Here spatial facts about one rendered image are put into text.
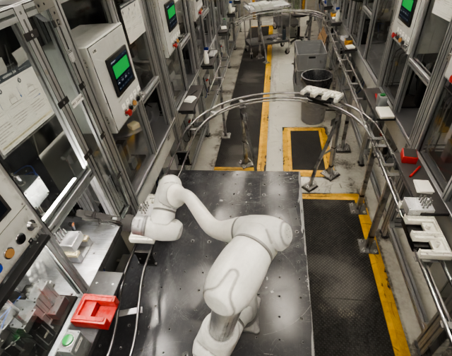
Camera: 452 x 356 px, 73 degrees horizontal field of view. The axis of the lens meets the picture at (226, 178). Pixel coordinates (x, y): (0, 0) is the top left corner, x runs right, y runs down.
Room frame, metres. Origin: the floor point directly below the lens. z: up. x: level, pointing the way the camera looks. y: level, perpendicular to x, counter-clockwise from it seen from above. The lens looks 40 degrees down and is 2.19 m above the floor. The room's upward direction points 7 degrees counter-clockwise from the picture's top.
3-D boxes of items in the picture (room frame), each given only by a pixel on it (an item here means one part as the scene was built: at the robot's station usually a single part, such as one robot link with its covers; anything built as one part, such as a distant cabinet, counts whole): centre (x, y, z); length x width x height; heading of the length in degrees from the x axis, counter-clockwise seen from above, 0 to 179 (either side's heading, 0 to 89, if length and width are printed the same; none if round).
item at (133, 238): (1.29, 0.47, 0.84); 0.36 x 0.14 x 0.10; 168
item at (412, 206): (1.09, -1.02, 0.92); 0.13 x 0.10 x 0.09; 78
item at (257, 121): (5.49, -0.76, 0.01); 5.85 x 0.59 x 0.01; 168
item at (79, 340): (0.54, 0.68, 0.97); 0.08 x 0.08 x 0.12; 78
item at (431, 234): (0.97, -0.99, 0.84); 0.37 x 0.14 x 0.10; 168
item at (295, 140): (2.92, -0.99, 0.01); 1.00 x 0.55 x 0.01; 168
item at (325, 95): (2.60, -0.98, 0.84); 0.37 x 0.14 x 0.10; 46
